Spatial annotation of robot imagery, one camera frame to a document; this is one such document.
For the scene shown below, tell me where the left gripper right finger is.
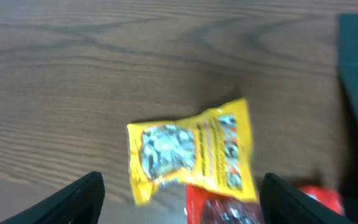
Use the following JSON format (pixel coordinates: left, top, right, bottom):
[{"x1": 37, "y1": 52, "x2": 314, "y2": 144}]
[{"x1": 260, "y1": 173, "x2": 353, "y2": 224}]

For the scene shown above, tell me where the red Hacks candy bag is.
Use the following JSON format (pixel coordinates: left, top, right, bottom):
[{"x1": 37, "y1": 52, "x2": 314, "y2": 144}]
[{"x1": 185, "y1": 185, "x2": 345, "y2": 224}]

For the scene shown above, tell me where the yellow Hacks candy bag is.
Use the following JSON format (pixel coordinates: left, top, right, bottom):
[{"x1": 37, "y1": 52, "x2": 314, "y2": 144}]
[{"x1": 126, "y1": 98, "x2": 257, "y2": 205}]

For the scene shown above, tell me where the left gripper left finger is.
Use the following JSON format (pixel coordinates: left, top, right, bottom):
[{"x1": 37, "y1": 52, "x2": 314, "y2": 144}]
[{"x1": 1, "y1": 171, "x2": 105, "y2": 224}]

